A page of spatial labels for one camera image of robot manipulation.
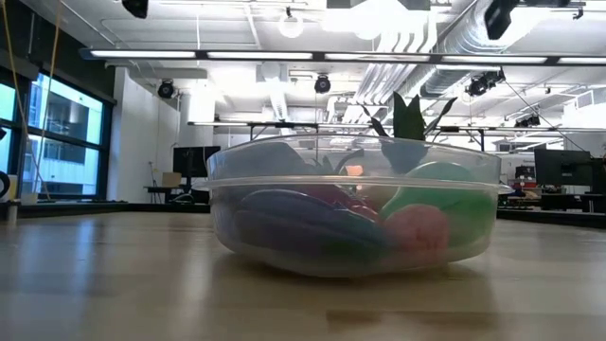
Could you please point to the green toy pepper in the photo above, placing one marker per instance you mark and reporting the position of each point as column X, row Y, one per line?
column 468, row 213

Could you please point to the pink toy peach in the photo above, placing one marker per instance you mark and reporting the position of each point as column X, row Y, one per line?
column 419, row 232

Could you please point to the red toy strawberry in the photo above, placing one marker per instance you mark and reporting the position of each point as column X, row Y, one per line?
column 341, row 196

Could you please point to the purple toy eggplant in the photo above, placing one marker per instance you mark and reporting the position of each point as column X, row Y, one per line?
column 293, row 222

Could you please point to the clear plastic container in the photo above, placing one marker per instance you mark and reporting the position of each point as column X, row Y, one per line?
column 355, row 267

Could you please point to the black ceiling spotlight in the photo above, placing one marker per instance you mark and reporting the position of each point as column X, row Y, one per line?
column 528, row 121
column 165, row 89
column 322, row 84
column 483, row 83

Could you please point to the long ceiling light strip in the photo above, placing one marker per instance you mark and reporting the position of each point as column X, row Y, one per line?
column 260, row 55

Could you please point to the snake plant in white pot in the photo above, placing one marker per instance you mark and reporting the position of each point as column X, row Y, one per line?
column 409, row 120

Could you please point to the round white ceiling lamp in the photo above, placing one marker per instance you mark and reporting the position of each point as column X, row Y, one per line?
column 291, row 26

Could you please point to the wide black computer monitor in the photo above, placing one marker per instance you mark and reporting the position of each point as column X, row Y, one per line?
column 563, row 166

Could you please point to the small black computer monitor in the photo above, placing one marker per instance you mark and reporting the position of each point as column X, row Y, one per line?
column 191, row 161

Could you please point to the black framed window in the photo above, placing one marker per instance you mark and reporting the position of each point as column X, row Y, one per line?
column 71, row 166

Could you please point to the brown cardboard box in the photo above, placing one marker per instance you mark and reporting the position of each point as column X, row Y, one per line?
column 171, row 180

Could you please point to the black office desk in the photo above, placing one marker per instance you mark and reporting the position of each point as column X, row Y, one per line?
column 568, row 202

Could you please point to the silver ventilation duct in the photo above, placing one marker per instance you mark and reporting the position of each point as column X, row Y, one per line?
column 464, row 33

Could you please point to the black aluminium table frame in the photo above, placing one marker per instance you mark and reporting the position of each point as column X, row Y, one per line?
column 71, row 207

